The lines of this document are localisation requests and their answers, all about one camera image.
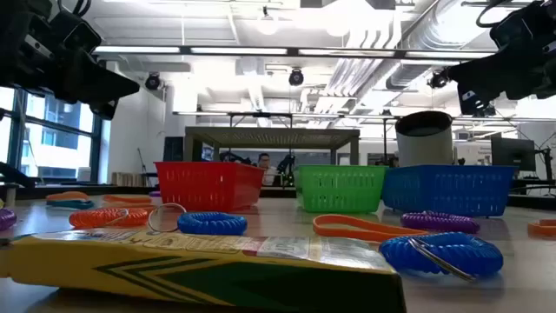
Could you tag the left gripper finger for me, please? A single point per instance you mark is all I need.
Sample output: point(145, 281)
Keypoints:
point(104, 109)
point(95, 82)

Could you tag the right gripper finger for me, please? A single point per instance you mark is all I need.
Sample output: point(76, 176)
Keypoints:
point(486, 76)
point(473, 104)

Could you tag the purple spiral wristband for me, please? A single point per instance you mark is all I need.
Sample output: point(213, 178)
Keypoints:
point(6, 219)
point(155, 194)
point(438, 222)

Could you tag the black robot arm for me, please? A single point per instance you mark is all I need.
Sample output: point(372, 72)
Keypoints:
point(286, 167)

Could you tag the black ceiling spotlight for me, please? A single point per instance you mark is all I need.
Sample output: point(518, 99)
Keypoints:
point(436, 80)
point(153, 81)
point(296, 77)

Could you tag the grey cylindrical pen cup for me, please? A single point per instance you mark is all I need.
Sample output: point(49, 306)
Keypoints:
point(423, 143)

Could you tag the black computer monitor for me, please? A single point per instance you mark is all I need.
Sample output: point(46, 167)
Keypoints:
point(513, 154)

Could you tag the thin dark tripod stand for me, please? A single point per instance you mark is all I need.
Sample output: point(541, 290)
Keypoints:
point(142, 163)

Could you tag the wooden boards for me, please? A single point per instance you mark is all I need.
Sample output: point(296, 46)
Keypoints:
point(127, 179)

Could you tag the black panel on stand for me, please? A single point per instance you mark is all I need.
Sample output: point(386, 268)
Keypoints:
point(174, 149)

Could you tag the blue plastic basket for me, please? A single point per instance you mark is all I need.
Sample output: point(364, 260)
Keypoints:
point(447, 191)

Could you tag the blue rubber band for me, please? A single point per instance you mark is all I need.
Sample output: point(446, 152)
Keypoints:
point(71, 204)

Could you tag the orange spiral wristband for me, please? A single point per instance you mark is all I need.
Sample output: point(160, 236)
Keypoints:
point(100, 218)

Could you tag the red plastic basket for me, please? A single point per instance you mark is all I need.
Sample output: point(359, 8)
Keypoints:
point(208, 187)

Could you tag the black crossbar with light strips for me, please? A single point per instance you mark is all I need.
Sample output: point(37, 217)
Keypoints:
point(243, 51)

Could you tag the green plastic basket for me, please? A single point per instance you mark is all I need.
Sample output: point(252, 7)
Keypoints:
point(339, 189)

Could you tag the person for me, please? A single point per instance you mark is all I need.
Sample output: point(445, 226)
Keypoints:
point(266, 167)

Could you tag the yellow green crayon box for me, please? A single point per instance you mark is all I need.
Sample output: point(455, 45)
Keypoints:
point(174, 269)

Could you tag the round white pendant lamp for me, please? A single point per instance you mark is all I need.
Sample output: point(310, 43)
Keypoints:
point(267, 24)

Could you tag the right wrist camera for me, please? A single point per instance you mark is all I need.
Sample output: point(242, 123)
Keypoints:
point(510, 31)

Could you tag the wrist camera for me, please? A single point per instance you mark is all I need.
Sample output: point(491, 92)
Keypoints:
point(510, 31)
point(82, 32)

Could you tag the large window dark frame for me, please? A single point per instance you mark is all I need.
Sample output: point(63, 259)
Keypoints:
point(61, 130)

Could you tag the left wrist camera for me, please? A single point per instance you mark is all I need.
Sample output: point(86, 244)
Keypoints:
point(82, 32)

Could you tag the silver ventilation duct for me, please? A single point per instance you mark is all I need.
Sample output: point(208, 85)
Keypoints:
point(417, 74)

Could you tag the black metal rig frame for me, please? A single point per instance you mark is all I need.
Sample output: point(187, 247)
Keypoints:
point(260, 115)

